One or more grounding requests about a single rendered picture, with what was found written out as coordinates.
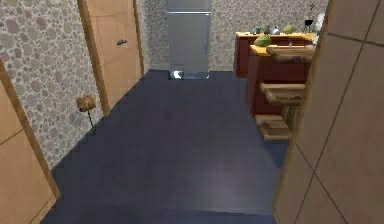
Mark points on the silver grey fridge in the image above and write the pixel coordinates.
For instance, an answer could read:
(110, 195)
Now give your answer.
(188, 40)

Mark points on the red cabinet with yellow top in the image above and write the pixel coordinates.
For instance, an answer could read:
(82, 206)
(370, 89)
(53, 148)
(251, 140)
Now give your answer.
(246, 56)
(276, 76)

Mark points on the light wooden room door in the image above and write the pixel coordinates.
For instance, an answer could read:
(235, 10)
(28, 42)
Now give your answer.
(340, 133)
(115, 50)
(20, 166)

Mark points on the green round vegetable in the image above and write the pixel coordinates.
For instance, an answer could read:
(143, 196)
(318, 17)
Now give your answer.
(263, 40)
(289, 29)

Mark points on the small blue cup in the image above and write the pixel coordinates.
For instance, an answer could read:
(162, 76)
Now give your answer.
(258, 30)

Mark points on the green bottle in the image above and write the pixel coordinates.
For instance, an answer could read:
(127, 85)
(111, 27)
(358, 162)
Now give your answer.
(266, 29)

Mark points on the silver kettle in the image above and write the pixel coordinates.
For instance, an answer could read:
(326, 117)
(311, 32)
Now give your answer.
(275, 30)

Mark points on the black wine glass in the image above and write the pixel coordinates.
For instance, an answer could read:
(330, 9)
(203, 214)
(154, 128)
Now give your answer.
(308, 23)

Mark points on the white rounded object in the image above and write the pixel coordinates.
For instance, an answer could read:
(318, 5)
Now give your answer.
(320, 20)

